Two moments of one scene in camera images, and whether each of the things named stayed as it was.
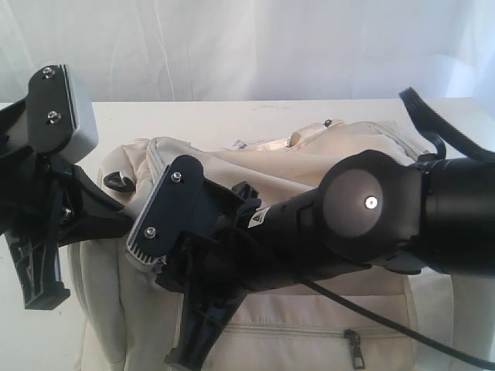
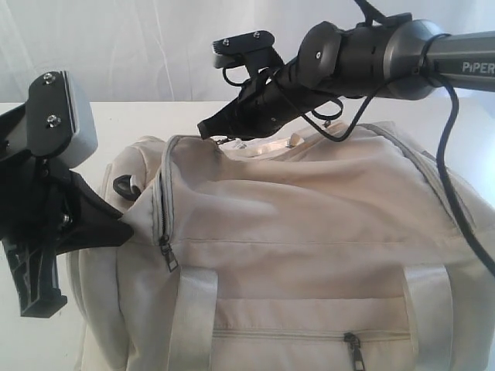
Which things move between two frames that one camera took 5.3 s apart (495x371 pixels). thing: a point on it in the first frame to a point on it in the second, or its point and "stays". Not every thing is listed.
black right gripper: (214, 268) to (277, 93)
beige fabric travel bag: (124, 321) stays
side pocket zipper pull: (354, 338) stays
